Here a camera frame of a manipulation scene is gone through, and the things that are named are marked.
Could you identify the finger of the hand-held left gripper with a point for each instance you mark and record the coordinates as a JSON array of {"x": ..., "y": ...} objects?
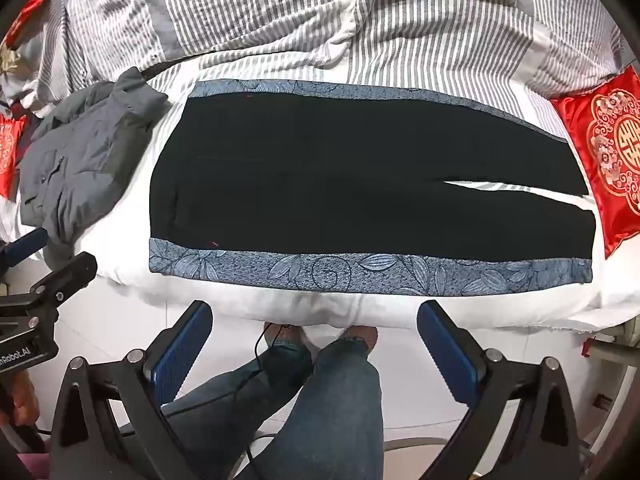
[
  {"x": 25, "y": 247},
  {"x": 65, "y": 270}
]

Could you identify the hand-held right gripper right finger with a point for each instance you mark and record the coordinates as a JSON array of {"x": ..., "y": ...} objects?
[{"x": 445, "y": 345}]

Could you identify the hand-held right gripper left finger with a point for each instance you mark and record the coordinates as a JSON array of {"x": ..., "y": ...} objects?
[{"x": 182, "y": 345}]

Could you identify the black pants blue floral trim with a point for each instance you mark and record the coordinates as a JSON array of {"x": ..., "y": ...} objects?
[{"x": 350, "y": 170}]

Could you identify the person's left hand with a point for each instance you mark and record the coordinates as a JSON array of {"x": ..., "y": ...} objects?
[{"x": 22, "y": 405}]

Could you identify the white striped bed sheet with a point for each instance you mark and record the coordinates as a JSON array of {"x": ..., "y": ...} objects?
[{"x": 125, "y": 290}]

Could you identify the person's legs in jeans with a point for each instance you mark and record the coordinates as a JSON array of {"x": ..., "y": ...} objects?
[{"x": 256, "y": 360}]

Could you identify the person's left leg in jeans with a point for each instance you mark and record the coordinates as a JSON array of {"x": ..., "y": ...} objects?
[{"x": 235, "y": 400}]

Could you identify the person's leg in jeans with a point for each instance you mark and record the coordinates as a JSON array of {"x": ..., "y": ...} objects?
[
  {"x": 330, "y": 410},
  {"x": 235, "y": 400}
]

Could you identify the person's right brown shoe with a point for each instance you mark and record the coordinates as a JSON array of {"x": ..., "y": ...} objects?
[{"x": 364, "y": 334}]

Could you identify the person's brown shoe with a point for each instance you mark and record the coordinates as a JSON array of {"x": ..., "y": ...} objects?
[
  {"x": 281, "y": 332},
  {"x": 364, "y": 334}
]

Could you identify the small red embroidered cushion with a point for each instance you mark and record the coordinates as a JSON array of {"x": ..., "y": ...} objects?
[{"x": 7, "y": 155}]

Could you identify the person's left brown shoe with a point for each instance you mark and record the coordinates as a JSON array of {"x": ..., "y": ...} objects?
[{"x": 281, "y": 332}]

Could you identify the grey jacket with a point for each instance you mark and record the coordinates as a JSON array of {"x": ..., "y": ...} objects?
[{"x": 85, "y": 160}]

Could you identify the person's right leg in jeans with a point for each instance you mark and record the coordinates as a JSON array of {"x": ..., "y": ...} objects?
[{"x": 330, "y": 410}]

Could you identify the red patterned cloth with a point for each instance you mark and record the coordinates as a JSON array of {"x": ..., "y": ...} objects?
[{"x": 30, "y": 15}]

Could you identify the large red embroidered cushion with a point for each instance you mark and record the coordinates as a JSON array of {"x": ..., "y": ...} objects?
[{"x": 615, "y": 160}]

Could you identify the grey striped blanket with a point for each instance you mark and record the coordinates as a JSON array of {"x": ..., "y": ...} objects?
[{"x": 300, "y": 10}]

